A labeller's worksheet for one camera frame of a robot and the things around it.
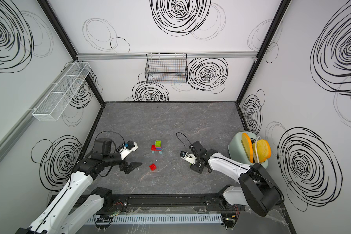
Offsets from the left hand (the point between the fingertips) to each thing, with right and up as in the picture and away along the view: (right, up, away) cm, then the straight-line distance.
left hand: (136, 155), depth 76 cm
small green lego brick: (+10, +4, +9) cm, 14 cm away
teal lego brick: (+6, -2, +15) cm, 16 cm away
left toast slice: (+56, +6, -5) cm, 57 cm away
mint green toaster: (+53, +2, 0) cm, 53 cm away
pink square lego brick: (+10, +2, +10) cm, 14 cm away
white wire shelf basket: (-41, +26, -4) cm, 49 cm away
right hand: (+33, -8, +12) cm, 36 cm away
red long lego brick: (+7, +1, +12) cm, 14 cm away
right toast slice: (+64, +4, -5) cm, 65 cm away
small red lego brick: (+7, -10, +9) cm, 15 cm away
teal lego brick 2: (+11, -2, +15) cm, 19 cm away
